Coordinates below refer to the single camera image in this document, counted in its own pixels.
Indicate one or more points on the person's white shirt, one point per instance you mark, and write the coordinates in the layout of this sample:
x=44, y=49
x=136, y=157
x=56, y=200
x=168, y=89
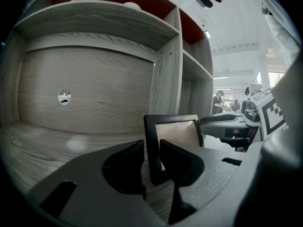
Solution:
x=279, y=22

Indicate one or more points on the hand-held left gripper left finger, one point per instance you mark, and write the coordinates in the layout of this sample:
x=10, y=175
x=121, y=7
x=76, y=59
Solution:
x=94, y=174

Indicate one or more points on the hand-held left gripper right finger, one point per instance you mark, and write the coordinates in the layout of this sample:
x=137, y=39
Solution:
x=189, y=164

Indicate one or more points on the black picture frame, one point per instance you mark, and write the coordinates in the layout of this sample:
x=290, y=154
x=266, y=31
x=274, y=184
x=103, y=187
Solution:
x=151, y=136

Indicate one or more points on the grey wooden shelf unit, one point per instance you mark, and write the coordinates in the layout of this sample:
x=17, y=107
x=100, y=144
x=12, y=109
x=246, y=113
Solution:
x=94, y=84

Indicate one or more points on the ceiling light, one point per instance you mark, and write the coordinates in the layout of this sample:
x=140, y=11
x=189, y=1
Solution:
x=221, y=77
x=207, y=34

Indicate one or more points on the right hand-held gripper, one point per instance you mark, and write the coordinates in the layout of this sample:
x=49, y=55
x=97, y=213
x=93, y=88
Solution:
x=272, y=112

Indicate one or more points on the white round object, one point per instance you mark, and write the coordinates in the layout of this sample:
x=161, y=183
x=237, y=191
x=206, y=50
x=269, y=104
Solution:
x=132, y=5

